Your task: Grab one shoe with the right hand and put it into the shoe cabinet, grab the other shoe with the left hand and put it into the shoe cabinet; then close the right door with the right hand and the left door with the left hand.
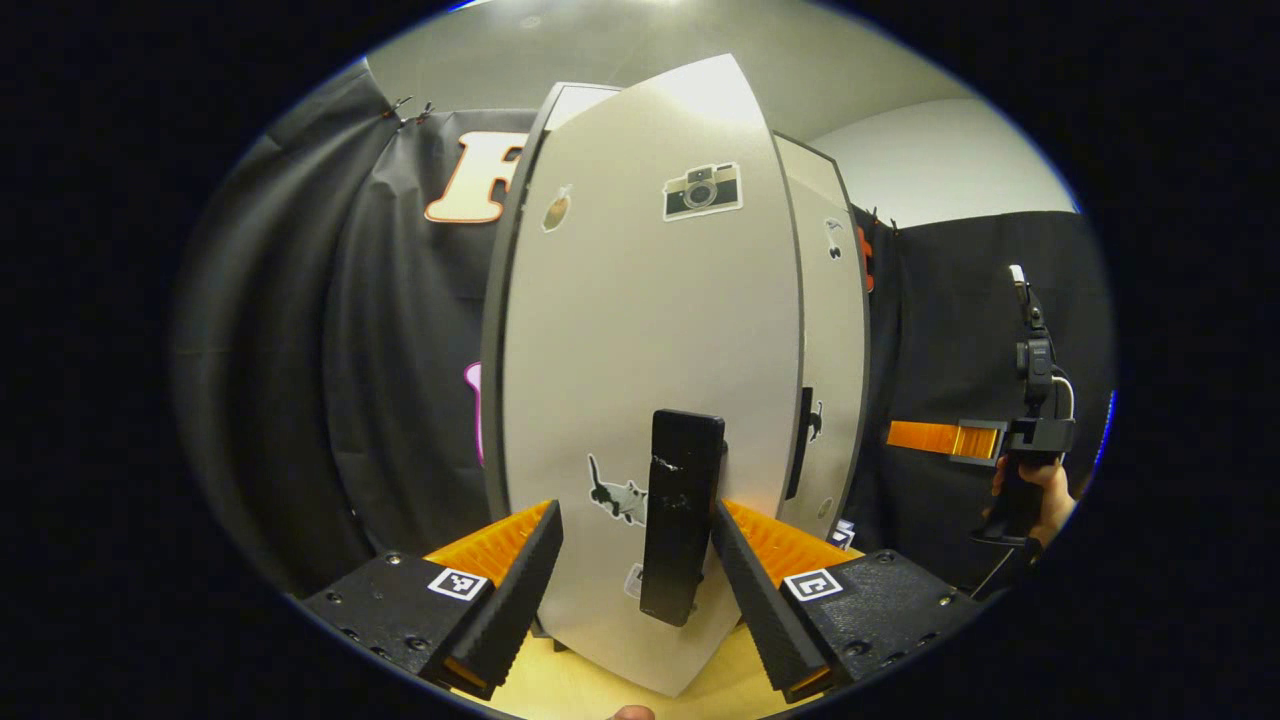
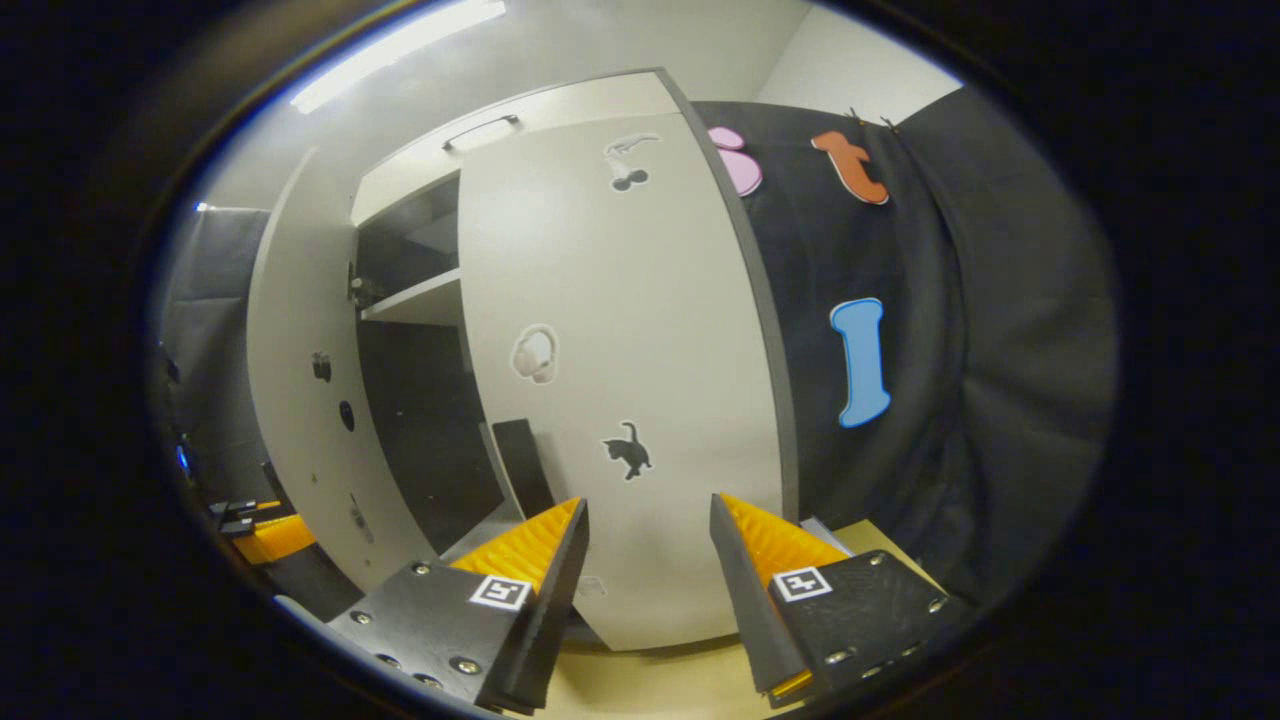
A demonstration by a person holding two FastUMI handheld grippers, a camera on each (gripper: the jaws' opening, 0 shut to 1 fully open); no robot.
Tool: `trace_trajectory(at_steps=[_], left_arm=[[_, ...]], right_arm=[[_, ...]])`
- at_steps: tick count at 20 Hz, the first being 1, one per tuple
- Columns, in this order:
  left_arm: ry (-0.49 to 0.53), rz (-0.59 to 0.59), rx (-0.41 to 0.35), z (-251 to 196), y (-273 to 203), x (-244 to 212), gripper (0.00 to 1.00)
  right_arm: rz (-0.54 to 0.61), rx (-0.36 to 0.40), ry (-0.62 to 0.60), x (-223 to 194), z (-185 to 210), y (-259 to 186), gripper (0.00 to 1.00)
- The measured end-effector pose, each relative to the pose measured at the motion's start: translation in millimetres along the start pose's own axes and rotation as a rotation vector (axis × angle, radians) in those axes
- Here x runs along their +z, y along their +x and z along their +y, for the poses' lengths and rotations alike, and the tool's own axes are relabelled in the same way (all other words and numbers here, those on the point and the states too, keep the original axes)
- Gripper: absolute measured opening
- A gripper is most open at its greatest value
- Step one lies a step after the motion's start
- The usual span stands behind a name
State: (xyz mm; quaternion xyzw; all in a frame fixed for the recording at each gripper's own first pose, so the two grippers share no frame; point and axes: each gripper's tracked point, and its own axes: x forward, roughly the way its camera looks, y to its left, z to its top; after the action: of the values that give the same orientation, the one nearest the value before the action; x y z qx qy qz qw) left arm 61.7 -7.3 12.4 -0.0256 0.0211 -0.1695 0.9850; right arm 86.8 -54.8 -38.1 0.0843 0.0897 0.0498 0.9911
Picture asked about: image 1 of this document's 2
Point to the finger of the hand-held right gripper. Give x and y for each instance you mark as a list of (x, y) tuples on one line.
[(925, 437)]

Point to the black backdrop cloth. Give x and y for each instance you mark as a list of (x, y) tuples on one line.
[(330, 350)]

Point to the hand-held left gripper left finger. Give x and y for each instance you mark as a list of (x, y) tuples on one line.
[(520, 575)]

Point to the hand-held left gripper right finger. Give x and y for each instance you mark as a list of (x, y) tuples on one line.
[(765, 590)]

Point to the grey cabinet door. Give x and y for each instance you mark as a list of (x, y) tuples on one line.
[(640, 330), (835, 330)]

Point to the grey shoe cabinet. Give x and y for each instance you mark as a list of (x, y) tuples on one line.
[(497, 330)]

